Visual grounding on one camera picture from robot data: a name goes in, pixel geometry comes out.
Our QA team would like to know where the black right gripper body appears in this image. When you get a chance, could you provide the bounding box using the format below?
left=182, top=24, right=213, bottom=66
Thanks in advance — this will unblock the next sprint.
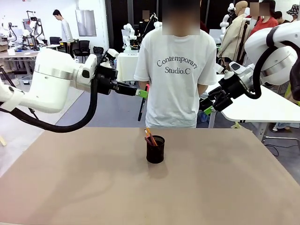
left=217, top=75, right=247, bottom=99

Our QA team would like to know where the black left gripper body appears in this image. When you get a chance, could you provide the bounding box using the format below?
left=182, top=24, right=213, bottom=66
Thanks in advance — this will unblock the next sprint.
left=95, top=67, right=120, bottom=96

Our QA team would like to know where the black pen with red cap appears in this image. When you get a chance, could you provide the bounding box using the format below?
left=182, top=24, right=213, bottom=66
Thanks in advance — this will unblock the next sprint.
left=137, top=84, right=150, bottom=122

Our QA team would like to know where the black mesh pen holder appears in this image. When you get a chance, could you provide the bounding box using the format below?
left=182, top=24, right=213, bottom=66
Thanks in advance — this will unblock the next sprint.
left=146, top=135, right=165, bottom=164

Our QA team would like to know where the table with white cloth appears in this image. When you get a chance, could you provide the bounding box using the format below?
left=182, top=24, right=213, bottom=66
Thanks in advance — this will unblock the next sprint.
left=116, top=52, right=142, bottom=83

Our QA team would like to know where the black stool with bag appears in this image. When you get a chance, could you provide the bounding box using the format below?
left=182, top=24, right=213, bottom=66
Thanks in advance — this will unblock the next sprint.
left=93, top=46, right=105, bottom=60

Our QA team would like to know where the person in white T-shirt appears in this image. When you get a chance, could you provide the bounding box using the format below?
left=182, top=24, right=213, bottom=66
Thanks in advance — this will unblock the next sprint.
left=133, top=0, right=218, bottom=129

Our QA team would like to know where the black office chair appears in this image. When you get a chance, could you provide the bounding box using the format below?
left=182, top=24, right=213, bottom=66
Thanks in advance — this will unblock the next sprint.
left=74, top=40, right=91, bottom=57

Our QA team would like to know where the mannequin in beige coat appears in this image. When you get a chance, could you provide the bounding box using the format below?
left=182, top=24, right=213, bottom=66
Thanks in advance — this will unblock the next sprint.
left=217, top=0, right=251, bottom=71

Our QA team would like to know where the person in black shirt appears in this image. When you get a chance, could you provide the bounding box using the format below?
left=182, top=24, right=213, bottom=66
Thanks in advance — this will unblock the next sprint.
left=138, top=10, right=156, bottom=47

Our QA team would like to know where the person in white long sleeves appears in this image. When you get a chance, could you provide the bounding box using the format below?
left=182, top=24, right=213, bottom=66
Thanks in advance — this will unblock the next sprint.
left=52, top=9, right=75, bottom=55

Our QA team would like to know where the person in maroon shirt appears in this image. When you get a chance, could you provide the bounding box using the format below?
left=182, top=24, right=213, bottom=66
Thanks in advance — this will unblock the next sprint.
left=200, top=20, right=210, bottom=34

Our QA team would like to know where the person in red shirt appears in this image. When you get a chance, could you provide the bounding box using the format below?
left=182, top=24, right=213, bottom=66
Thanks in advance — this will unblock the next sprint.
left=249, top=0, right=280, bottom=36

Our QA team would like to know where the grey floor bin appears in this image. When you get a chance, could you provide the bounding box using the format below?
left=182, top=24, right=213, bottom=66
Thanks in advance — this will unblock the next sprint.
left=18, top=76, right=34, bottom=86

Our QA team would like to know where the grey workbench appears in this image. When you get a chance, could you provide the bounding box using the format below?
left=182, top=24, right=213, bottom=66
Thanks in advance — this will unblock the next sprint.
left=0, top=50, right=40, bottom=78

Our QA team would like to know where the black slanted tripod leg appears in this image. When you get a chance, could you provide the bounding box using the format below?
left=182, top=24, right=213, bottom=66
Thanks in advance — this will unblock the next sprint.
left=0, top=67, right=39, bottom=121

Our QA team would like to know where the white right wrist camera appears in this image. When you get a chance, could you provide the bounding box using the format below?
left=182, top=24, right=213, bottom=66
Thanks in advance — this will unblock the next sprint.
left=214, top=63, right=232, bottom=78

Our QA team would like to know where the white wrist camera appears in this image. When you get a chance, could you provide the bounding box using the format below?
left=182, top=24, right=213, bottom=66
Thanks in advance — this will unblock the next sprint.
left=100, top=48, right=120, bottom=69
left=214, top=63, right=232, bottom=78

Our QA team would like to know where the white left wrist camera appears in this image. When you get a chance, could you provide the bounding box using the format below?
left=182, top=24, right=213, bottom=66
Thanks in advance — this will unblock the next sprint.
left=100, top=48, right=120, bottom=69

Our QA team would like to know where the black right arm cable sleeve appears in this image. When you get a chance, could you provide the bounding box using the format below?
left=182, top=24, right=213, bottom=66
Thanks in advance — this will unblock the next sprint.
left=248, top=27, right=280, bottom=99

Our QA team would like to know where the black arm cable sleeve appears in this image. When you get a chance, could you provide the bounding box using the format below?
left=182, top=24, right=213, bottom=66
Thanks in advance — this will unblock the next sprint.
left=248, top=27, right=280, bottom=99
left=0, top=77, right=98, bottom=133

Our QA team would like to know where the black left arm cable sleeve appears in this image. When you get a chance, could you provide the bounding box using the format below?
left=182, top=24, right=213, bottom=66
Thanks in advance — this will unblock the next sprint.
left=0, top=77, right=98, bottom=133

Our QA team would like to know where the black camera tripod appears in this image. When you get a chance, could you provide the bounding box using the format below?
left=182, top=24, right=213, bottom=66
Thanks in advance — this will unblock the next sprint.
left=236, top=20, right=250, bottom=65

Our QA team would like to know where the grey wall panel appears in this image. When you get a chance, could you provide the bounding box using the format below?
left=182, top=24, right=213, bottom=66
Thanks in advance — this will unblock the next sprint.
left=75, top=9, right=97, bottom=37

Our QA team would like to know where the black floor cable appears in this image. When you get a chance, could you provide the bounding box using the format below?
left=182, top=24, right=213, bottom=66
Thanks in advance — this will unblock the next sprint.
left=264, top=142, right=280, bottom=157

